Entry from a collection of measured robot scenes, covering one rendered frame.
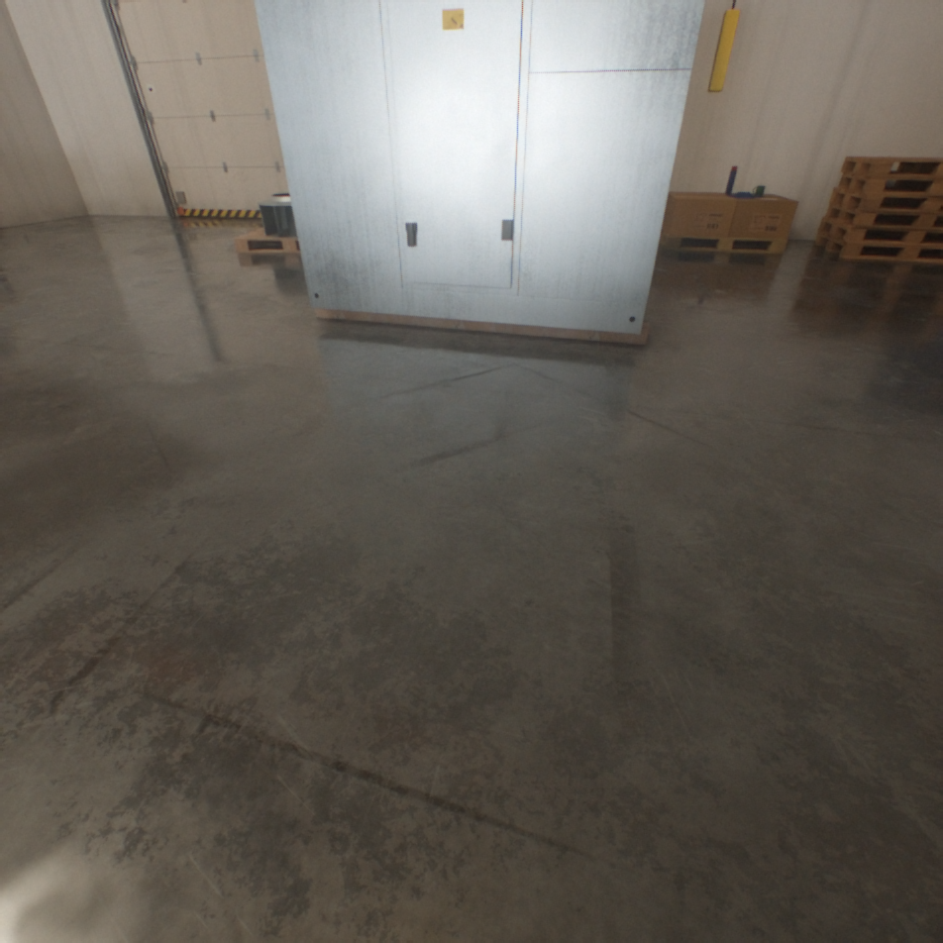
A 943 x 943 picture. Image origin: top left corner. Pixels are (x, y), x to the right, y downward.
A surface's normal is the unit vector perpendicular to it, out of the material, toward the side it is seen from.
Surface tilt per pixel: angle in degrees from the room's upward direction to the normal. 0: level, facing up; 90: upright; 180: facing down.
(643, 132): 90
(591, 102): 90
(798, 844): 0
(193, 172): 90
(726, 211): 90
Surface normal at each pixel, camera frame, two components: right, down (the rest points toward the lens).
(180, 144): -0.26, 0.56
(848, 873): 0.00, -0.82
